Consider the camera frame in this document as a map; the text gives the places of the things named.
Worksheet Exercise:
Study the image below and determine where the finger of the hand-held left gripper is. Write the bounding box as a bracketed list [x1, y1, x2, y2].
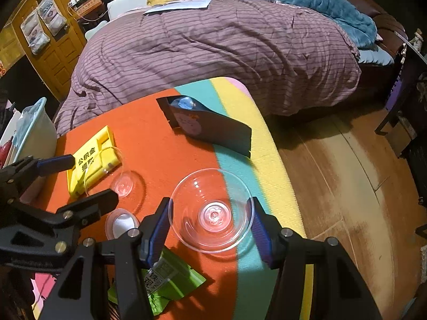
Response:
[56, 188, 120, 230]
[0, 154, 76, 191]

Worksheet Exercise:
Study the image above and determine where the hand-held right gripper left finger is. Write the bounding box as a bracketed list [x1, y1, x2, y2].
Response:
[37, 197, 173, 320]

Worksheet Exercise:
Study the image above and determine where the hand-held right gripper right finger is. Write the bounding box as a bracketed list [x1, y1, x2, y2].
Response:
[250, 196, 383, 320]

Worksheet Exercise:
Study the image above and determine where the blue plastic basin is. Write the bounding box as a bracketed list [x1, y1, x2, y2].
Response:
[13, 97, 58, 167]

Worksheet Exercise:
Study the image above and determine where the small clear glass dish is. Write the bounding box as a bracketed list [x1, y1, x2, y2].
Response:
[83, 147, 146, 214]

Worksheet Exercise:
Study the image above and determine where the small round clear lid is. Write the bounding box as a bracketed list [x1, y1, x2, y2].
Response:
[105, 207, 140, 241]

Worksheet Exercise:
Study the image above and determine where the yellow plastic sign block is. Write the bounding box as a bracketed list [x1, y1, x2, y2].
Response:
[67, 126, 122, 198]

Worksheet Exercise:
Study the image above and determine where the clear plastic bag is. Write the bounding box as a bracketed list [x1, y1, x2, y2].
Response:
[16, 105, 43, 141]

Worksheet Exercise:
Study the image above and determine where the green foil packet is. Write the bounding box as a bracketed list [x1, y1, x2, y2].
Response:
[107, 247, 207, 317]

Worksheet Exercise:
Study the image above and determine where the red rubber bulb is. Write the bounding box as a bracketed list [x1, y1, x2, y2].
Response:
[0, 138, 13, 168]

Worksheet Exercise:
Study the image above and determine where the black printed pouch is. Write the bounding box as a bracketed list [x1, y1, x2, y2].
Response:
[156, 95, 252, 159]

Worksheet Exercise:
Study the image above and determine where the wooden door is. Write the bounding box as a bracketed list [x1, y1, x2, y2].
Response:
[11, 0, 89, 102]

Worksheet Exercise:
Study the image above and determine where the hanging clear storage bag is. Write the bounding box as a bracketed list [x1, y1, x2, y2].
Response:
[37, 0, 68, 37]
[21, 10, 51, 56]

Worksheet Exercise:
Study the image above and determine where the white shaped chair back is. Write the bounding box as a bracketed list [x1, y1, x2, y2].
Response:
[85, 20, 109, 41]

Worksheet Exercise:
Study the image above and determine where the wooden name plate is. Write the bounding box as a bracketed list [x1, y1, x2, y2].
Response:
[75, 0, 103, 18]

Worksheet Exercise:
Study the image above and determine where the dark wooden chair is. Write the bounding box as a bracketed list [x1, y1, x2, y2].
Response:
[375, 100, 427, 161]

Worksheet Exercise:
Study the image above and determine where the purple striped quilt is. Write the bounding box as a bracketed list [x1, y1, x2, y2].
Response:
[53, 0, 362, 137]

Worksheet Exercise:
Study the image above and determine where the pale paper sheet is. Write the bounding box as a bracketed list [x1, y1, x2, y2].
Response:
[143, 0, 213, 16]

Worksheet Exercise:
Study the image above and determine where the light blue pillow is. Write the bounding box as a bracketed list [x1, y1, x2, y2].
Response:
[358, 48, 396, 66]

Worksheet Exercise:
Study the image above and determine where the blue fluffy blanket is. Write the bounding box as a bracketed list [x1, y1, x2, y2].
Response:
[275, 0, 378, 49]

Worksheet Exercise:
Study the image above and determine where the dark brown sofa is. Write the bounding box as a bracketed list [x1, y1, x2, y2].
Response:
[302, 0, 406, 58]

